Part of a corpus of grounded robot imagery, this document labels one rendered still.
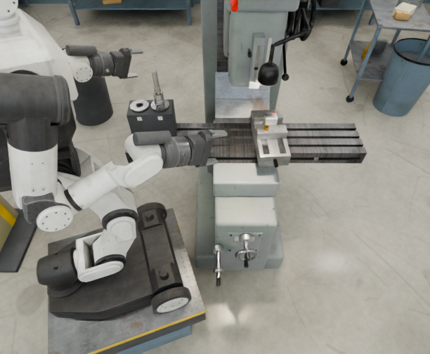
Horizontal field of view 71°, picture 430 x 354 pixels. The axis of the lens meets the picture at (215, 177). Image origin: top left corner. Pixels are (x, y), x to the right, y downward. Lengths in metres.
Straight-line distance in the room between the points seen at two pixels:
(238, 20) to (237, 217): 0.89
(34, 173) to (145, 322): 1.18
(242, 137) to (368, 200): 1.48
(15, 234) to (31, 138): 2.11
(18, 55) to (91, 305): 1.20
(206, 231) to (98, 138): 1.60
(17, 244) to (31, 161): 2.02
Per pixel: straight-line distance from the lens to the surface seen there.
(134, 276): 1.65
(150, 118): 1.51
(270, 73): 1.08
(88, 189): 0.81
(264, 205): 1.60
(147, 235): 1.71
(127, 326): 1.76
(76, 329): 1.84
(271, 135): 1.52
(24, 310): 2.47
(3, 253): 2.72
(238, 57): 1.25
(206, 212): 2.20
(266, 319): 2.15
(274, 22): 1.20
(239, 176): 1.54
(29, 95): 0.65
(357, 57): 3.89
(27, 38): 0.81
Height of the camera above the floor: 2.06
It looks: 51 degrees down
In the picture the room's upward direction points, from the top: straight up
